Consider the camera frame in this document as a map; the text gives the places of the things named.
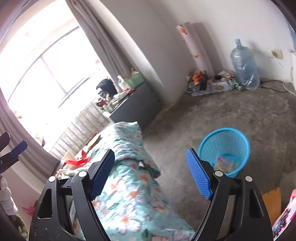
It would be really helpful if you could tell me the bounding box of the black bag on balcony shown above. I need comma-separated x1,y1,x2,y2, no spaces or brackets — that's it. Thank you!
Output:
96,78,118,98

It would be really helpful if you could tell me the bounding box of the dark grey cabinet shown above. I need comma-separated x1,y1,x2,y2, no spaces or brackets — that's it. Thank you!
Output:
109,83,162,131

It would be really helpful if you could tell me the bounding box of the large clear water jug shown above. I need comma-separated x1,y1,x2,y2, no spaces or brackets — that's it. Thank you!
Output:
230,39,260,90

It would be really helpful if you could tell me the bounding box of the rolled pink wallpaper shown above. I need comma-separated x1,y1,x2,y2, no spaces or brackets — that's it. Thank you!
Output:
176,22,215,78

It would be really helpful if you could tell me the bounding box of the floral turquoise quilt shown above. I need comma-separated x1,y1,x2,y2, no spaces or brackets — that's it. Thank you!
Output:
58,121,196,241

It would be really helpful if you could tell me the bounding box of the wall power socket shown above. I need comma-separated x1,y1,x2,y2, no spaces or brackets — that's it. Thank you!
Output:
273,49,283,59

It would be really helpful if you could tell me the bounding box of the grey curtain left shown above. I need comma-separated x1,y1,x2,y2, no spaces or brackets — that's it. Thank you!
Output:
0,90,61,183

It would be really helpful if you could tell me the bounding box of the grey curtain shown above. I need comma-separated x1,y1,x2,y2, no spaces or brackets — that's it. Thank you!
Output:
66,1,132,89
0,90,61,183

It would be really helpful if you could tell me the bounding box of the metal balcony railing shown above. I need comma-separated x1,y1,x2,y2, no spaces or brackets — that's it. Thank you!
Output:
49,102,110,159

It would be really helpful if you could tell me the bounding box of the grey curtain right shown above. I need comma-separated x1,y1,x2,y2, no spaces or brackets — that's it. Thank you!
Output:
66,1,132,89

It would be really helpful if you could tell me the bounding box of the green plastic basket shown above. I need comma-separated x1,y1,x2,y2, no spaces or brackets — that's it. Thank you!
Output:
126,72,145,89

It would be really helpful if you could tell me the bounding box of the flat printed carton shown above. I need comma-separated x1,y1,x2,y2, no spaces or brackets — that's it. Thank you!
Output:
186,70,237,96

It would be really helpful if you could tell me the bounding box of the blue plastic waste basket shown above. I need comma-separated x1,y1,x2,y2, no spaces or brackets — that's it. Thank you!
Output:
198,128,250,178

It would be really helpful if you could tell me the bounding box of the wooden board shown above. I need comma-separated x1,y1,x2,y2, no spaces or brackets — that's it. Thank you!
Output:
262,187,281,225

